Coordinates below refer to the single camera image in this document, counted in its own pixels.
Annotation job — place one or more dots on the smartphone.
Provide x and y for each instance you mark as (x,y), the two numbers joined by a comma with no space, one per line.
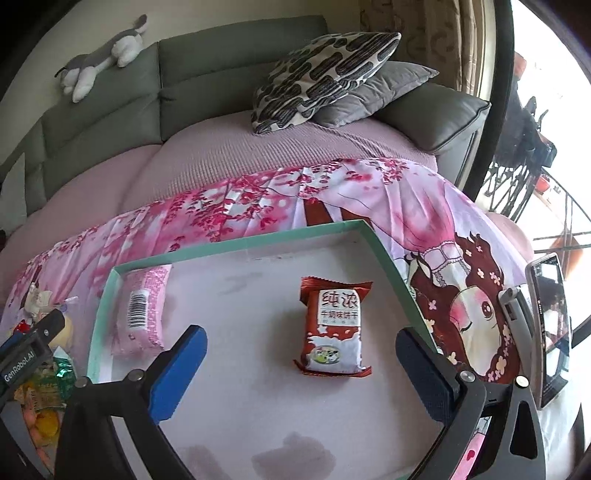
(551,323)

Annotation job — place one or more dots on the black door frame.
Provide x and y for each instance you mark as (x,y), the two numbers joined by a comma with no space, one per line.
(501,92)

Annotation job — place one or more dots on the dark outdoor rack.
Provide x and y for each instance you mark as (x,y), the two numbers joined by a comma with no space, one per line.
(521,138)

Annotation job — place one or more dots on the red-brown biscuit packet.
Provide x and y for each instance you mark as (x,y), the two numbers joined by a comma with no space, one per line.
(330,337)

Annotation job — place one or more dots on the beige patterned curtain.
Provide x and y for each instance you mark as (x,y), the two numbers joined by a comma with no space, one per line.
(443,41)

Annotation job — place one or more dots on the grey-green sofa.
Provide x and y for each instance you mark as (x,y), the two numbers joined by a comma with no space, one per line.
(221,60)

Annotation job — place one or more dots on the white box with teal rim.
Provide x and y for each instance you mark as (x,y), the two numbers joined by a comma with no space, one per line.
(258,406)

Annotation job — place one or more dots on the grey pillow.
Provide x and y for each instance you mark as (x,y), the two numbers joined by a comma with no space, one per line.
(383,87)

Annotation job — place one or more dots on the grey and white plush toy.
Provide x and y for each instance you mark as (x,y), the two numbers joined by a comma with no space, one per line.
(99,57)

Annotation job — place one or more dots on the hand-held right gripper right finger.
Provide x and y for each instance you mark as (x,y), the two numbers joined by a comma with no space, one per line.
(425,378)

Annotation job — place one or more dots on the yellow chips bag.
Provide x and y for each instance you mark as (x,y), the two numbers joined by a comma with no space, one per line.
(44,424)

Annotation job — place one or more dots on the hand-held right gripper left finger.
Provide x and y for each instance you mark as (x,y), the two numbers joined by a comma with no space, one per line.
(180,374)

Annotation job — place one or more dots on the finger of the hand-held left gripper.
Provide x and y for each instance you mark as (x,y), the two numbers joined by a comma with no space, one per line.
(48,325)

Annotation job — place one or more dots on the pink snack packet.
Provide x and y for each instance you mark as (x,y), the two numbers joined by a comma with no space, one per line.
(138,318)

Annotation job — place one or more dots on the pink cartoon printed blanket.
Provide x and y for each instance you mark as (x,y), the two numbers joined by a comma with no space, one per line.
(415,207)

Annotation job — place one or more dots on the black and white patterned pillow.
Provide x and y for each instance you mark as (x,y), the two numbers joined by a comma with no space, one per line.
(318,74)

